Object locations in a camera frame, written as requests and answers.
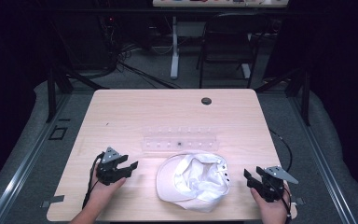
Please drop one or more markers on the person's left hand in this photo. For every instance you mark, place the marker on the person's left hand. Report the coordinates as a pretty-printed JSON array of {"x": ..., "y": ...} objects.
[{"x": 101, "y": 193}]

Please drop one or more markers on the black metal stand frame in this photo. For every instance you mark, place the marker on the black metal stand frame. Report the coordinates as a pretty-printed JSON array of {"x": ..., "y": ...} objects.
[
  {"x": 51, "y": 93},
  {"x": 305, "y": 99}
]

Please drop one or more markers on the white desk leg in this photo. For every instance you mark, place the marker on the white desk leg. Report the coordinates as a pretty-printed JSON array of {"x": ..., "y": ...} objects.
[
  {"x": 175, "y": 56},
  {"x": 245, "y": 71}
]

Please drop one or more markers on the white baseball cap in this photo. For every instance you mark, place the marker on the white baseball cap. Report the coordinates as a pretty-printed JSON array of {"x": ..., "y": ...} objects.
[{"x": 195, "y": 183}]

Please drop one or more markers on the clear plastic strip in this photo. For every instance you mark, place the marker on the clear plastic strip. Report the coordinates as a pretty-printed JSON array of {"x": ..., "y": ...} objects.
[{"x": 180, "y": 143}]

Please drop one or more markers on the black tape strip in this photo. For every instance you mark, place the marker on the black tape strip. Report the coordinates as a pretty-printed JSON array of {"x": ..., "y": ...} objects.
[{"x": 64, "y": 119}]

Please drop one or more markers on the grey tape strip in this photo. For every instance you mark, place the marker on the grey tape strip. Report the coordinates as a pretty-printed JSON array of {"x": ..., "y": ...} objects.
[
  {"x": 300, "y": 201},
  {"x": 54, "y": 199}
]

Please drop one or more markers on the grey metal floor rail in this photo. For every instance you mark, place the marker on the grey metal floor rail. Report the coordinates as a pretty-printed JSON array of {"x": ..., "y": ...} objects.
[
  {"x": 18, "y": 174},
  {"x": 323, "y": 168}
]

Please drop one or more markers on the black tape square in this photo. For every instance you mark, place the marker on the black tape square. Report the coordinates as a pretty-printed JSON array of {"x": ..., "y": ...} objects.
[{"x": 50, "y": 133}]

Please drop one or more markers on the black metal chair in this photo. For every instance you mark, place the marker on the black metal chair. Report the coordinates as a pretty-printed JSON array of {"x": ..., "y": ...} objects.
[{"x": 227, "y": 40}]

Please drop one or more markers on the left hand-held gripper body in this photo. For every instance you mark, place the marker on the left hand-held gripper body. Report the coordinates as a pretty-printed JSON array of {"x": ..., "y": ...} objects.
[{"x": 110, "y": 172}]

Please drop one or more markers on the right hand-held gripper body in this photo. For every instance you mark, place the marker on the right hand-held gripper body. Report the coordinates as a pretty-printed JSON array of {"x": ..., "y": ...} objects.
[{"x": 272, "y": 188}]

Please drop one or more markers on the person's right hand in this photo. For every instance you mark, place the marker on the person's right hand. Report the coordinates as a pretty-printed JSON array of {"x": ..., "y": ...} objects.
[{"x": 273, "y": 211}]

